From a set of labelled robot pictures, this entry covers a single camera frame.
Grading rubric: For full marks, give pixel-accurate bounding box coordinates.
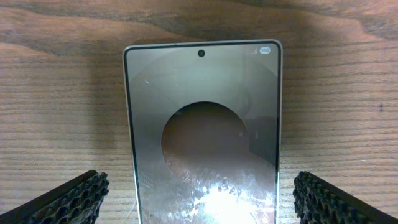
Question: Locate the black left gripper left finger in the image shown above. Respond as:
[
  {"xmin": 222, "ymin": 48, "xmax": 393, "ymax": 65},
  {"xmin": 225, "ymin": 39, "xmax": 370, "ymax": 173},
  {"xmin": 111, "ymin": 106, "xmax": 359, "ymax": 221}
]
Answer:
[{"xmin": 1, "ymin": 170, "xmax": 109, "ymax": 224}]

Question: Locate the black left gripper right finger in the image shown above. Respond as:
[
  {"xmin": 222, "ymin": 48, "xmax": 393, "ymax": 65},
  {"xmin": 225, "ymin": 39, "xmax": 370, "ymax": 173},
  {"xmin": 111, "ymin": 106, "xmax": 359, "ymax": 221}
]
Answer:
[{"xmin": 293, "ymin": 172, "xmax": 397, "ymax": 224}]

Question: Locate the gold Samsung Galaxy smartphone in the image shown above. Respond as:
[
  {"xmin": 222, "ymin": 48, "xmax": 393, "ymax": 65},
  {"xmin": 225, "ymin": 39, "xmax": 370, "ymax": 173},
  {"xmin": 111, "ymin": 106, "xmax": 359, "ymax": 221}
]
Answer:
[{"xmin": 123, "ymin": 39, "xmax": 283, "ymax": 223}]

